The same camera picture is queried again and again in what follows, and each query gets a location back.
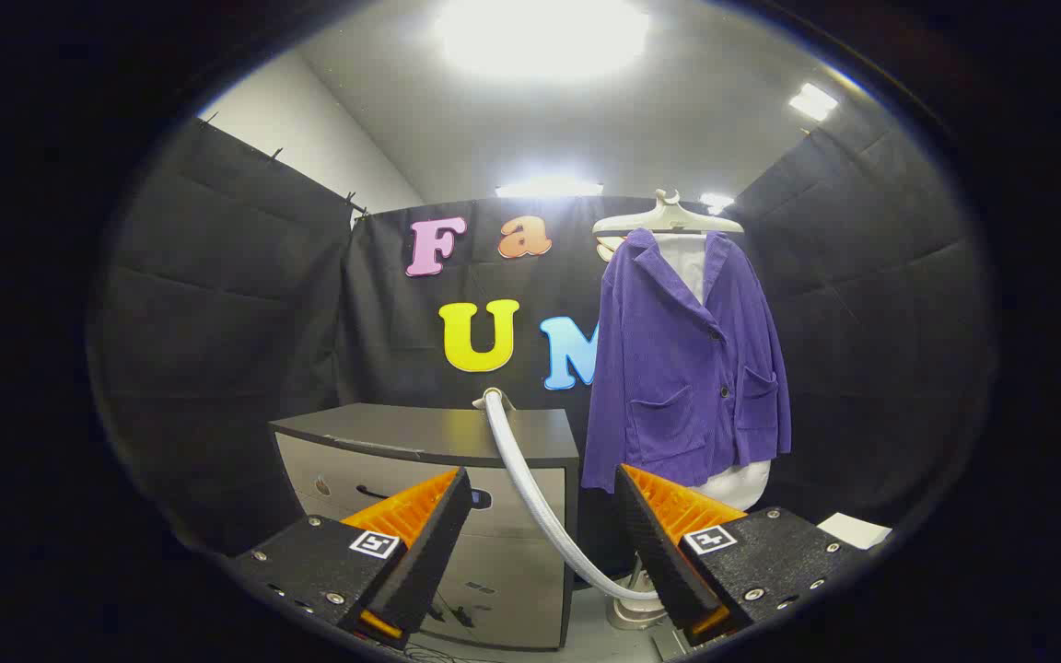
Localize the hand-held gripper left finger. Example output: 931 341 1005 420
234 467 474 650

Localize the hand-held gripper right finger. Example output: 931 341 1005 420
615 464 868 646

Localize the purple corduroy jacket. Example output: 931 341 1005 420
581 227 792 494

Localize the grey drawer cabinet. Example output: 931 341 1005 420
270 402 580 650

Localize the white paper sheet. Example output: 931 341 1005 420
816 512 892 551

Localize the black backdrop cloth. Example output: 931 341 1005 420
93 87 992 576

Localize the white plastic hanger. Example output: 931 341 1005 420
592 189 745 236

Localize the large ceiling light panel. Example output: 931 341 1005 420
434 0 651 84

